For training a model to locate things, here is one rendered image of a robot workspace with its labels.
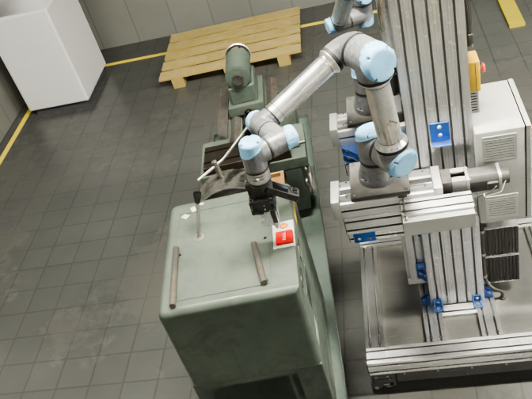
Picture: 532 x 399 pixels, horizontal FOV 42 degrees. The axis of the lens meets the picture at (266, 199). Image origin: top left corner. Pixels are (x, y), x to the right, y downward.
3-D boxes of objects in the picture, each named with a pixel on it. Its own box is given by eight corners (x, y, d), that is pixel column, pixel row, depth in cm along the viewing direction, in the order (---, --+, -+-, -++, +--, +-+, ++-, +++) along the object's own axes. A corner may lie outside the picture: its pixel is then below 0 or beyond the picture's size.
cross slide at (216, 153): (291, 157, 331) (290, 150, 328) (206, 176, 336) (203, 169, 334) (290, 136, 345) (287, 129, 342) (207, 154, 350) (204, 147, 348)
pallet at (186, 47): (305, 17, 657) (302, 5, 650) (303, 65, 587) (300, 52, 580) (176, 43, 684) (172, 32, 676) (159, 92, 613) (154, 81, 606)
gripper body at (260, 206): (253, 203, 233) (245, 175, 226) (278, 199, 232) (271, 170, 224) (252, 218, 227) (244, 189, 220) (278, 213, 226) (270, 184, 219)
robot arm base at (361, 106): (387, 93, 309) (384, 74, 303) (389, 112, 297) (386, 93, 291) (353, 100, 312) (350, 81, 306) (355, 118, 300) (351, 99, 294)
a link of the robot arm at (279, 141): (281, 115, 223) (252, 129, 220) (298, 128, 215) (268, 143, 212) (286, 134, 228) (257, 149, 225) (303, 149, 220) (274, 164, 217)
